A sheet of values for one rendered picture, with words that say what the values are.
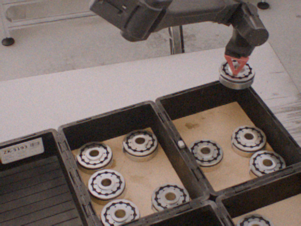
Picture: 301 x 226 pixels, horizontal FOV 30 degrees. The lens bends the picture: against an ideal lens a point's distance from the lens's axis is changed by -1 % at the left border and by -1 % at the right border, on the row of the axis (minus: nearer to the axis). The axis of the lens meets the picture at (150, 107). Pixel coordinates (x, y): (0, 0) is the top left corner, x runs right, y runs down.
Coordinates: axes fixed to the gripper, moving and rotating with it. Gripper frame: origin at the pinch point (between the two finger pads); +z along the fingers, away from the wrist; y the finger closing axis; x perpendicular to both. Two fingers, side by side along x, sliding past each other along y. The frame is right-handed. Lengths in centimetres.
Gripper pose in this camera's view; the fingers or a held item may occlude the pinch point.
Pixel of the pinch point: (237, 66)
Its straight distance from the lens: 162.1
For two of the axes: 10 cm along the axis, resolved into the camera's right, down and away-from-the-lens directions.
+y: 4.2, -6.1, 6.7
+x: -9.1, -3.0, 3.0
